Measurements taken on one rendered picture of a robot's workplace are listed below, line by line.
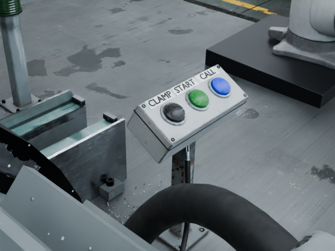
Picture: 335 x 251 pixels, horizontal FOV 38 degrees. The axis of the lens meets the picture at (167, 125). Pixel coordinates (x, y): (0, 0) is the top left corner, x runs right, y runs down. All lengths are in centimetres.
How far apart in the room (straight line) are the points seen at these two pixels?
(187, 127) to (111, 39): 93
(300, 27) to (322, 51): 9
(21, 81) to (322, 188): 69
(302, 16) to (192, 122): 74
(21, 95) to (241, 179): 54
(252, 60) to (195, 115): 69
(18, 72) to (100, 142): 37
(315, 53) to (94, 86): 58
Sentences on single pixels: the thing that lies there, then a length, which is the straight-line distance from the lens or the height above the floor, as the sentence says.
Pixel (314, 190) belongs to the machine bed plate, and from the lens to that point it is 97.
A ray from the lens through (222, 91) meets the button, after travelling 69.
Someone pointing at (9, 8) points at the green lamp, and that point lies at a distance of 109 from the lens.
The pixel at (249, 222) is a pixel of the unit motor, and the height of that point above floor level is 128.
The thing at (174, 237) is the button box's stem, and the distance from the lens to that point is 83.
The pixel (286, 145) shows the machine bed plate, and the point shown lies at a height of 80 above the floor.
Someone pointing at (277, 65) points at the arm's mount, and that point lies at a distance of 131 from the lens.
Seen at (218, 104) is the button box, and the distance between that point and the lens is 68.
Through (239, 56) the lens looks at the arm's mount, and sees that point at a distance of 134.
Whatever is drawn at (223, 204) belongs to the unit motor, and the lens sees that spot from 19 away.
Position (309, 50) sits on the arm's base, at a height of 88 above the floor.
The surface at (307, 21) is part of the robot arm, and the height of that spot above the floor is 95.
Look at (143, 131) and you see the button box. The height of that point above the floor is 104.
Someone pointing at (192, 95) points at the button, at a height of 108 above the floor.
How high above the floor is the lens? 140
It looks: 33 degrees down
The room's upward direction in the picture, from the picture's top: 1 degrees clockwise
